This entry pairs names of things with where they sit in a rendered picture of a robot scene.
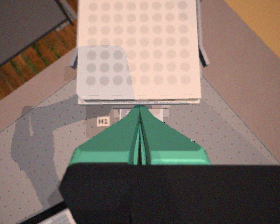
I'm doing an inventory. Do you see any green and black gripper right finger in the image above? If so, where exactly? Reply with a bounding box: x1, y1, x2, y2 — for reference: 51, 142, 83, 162
140, 105, 211, 165

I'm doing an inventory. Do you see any grey slotted plate rack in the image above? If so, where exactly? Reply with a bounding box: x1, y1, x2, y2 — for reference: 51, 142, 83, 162
70, 0, 210, 118

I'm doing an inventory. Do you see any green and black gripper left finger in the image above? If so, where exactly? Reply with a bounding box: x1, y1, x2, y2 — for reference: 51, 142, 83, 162
67, 105, 140, 167

